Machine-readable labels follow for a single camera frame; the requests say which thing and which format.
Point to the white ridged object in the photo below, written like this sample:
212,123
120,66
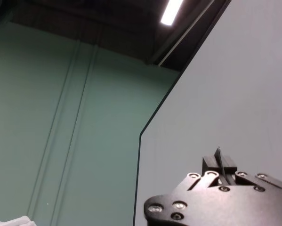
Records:
11,221

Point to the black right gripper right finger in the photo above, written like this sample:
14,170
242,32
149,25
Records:
229,165

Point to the white ceiling light bar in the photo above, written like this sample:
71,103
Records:
171,11

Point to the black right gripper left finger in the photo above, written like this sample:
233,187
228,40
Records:
209,164

